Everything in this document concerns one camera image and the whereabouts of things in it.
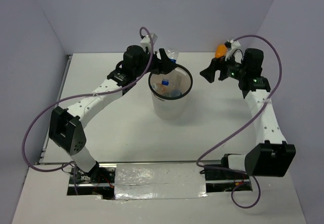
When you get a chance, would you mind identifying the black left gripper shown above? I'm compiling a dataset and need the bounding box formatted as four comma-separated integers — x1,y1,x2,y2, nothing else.
134,48,177,78

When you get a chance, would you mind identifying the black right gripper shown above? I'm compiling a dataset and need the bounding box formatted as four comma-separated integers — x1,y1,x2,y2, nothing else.
200,50,247,83

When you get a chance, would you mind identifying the blue cap pepsi water bottle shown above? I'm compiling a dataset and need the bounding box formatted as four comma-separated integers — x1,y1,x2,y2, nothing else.
161,46,179,87

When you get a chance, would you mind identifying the orange bottle with label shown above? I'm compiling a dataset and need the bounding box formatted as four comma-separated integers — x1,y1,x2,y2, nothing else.
215,44,227,58

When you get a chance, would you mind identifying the blue label white cap bottle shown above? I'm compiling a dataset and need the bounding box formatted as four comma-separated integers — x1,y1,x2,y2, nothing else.
169,88,182,98

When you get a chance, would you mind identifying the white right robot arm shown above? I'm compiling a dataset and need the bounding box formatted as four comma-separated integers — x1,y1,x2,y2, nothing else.
200,48,296,179

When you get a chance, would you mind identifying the white bin with black rim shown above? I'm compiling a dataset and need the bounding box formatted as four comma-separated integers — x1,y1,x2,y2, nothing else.
148,64,193,120

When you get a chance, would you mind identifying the silver foil tape panel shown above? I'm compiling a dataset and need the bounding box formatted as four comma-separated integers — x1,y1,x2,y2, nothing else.
114,163,207,200

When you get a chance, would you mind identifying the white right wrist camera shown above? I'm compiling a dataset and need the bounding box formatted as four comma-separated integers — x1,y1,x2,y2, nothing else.
224,40,241,61

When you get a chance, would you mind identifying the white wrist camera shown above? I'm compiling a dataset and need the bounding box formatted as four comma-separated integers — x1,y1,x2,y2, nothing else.
140,33,158,52
224,40,241,61

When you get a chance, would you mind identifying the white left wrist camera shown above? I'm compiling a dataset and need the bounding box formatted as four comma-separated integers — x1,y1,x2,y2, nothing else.
140,33,158,52

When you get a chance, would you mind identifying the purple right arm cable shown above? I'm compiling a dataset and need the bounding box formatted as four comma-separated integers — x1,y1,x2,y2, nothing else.
196,34,282,208

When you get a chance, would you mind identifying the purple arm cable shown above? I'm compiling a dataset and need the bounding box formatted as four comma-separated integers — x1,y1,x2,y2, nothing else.
196,34,282,208
22,27,154,172

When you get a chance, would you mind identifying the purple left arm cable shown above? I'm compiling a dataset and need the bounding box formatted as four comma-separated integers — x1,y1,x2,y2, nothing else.
22,27,154,172

